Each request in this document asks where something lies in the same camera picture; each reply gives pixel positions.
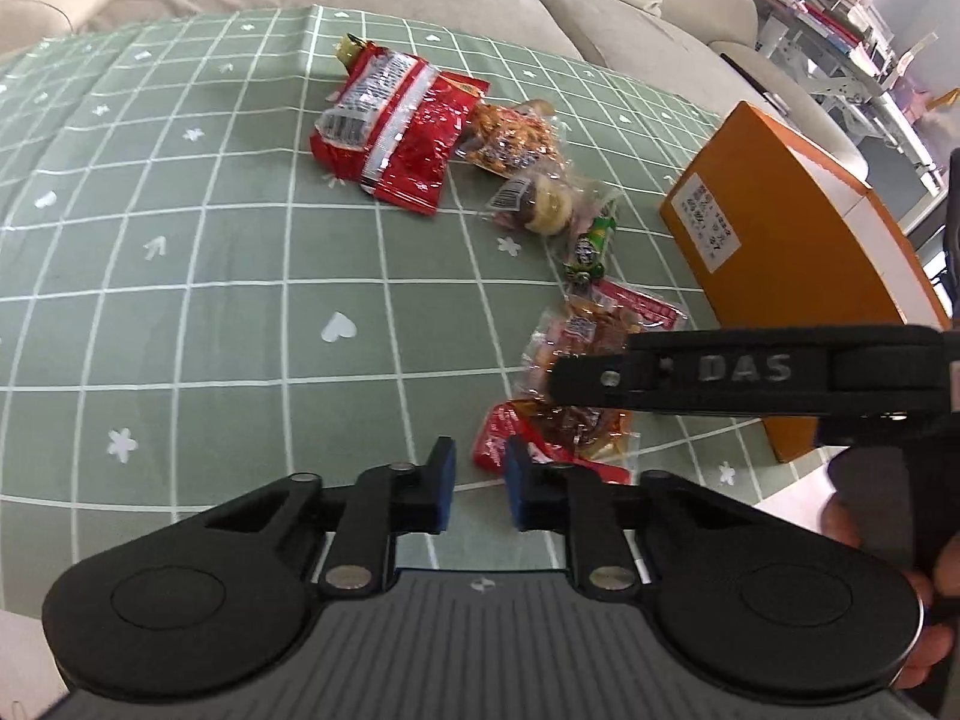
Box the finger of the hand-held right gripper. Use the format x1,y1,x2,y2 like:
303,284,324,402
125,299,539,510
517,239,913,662
551,351,631,413

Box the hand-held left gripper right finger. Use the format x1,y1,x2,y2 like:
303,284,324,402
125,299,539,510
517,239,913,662
506,436,758,601

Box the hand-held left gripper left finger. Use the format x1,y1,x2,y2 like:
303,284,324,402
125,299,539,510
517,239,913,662
202,435,458,595

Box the small red clear packet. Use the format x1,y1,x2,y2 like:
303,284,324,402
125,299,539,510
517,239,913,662
521,277,687,398

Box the red packet brown strips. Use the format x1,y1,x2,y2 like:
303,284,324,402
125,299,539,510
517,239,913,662
471,399,638,485

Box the small dark green packet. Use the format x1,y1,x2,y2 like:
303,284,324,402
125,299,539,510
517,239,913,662
564,214,620,290

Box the orange cardboard box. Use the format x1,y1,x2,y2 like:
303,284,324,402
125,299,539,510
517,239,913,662
660,101,953,464

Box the clear round pastry packet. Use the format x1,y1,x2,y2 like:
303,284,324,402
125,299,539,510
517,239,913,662
484,172,620,237

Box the orange-brown snack packet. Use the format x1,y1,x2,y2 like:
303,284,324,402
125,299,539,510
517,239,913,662
457,99,563,179

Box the large red snack packet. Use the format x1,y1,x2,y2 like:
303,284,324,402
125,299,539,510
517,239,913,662
310,45,492,217

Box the person's right hand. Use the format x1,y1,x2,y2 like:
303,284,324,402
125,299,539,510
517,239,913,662
821,499,960,691

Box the white study desk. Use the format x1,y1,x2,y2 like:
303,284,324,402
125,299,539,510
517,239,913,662
750,0,960,200

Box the green checked tablecloth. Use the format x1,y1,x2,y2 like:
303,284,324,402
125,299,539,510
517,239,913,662
0,4,781,608

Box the stack of books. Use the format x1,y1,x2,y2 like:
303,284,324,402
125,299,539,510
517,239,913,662
754,0,863,53

